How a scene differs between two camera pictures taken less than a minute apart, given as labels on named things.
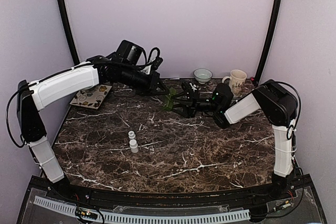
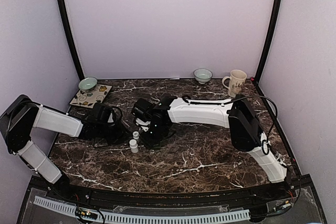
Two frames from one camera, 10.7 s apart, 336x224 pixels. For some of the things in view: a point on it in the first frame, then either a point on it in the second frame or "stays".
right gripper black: (193, 101) -> (149, 142)
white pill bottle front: (134, 146) stays
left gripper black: (155, 82) -> (121, 134)
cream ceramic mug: (237, 80) stays
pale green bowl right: (202, 75) stays
